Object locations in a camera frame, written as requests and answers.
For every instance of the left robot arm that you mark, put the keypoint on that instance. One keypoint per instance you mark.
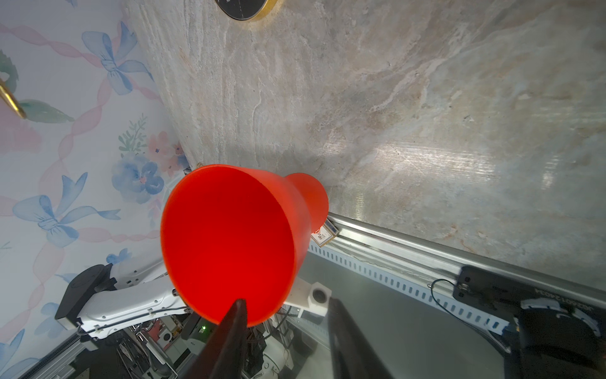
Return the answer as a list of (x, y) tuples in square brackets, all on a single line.
[(105, 299)]

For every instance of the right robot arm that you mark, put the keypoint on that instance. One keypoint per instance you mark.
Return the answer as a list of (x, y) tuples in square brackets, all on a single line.
[(553, 338)]

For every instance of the diamond label card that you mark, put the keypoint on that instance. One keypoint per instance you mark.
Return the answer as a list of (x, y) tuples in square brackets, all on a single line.
[(326, 233)]

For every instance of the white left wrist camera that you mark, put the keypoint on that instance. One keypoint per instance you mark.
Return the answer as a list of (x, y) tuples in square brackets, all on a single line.
[(306, 298)]

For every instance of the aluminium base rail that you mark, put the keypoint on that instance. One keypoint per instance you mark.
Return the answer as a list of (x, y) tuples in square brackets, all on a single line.
[(421, 270)]

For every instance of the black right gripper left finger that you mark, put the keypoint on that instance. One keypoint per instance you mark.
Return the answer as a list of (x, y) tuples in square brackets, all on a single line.
[(224, 354)]

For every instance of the red wine glass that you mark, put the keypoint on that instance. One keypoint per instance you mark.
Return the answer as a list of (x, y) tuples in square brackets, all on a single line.
[(230, 233)]

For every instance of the gold wine glass rack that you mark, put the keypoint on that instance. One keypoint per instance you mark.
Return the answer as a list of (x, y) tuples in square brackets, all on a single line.
[(103, 52)]

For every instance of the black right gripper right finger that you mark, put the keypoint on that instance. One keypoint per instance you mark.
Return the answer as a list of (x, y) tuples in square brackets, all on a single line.
[(352, 355)]

